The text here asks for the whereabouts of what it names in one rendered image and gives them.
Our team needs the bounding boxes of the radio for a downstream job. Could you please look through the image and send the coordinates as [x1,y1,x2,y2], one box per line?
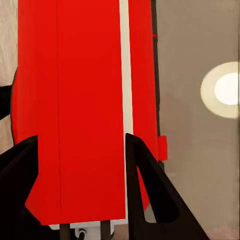
[10,0,168,240]

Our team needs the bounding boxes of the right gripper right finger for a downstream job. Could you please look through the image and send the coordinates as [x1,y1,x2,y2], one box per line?
[125,133,210,240]

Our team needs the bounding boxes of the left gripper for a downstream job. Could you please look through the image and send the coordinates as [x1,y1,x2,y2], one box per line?
[0,85,12,119]

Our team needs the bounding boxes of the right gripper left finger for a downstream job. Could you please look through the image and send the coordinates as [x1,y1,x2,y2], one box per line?
[0,135,39,240]

